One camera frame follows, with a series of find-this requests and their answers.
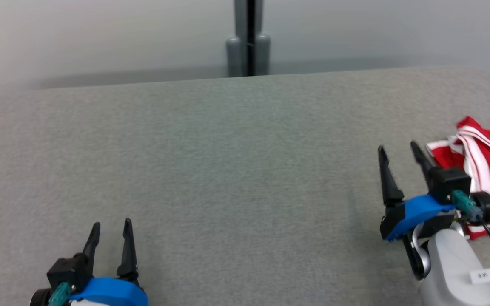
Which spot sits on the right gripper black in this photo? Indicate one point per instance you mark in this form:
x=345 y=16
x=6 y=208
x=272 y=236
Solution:
x=391 y=221

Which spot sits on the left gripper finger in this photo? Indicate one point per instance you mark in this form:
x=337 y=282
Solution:
x=92 y=246
x=128 y=255

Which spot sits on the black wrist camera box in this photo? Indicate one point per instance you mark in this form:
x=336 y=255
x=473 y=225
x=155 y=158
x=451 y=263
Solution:
x=68 y=272
x=449 y=183

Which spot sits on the right blue camera mount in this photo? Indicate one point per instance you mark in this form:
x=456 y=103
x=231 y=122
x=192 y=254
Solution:
x=419 y=210

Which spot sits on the left black wrist camera box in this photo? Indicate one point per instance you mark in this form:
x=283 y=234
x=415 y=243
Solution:
x=68 y=272

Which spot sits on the grey partition post black gap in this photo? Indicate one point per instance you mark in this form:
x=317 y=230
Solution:
x=248 y=38

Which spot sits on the right black wrist camera box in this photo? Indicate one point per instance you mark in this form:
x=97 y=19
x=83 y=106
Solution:
x=449 y=183

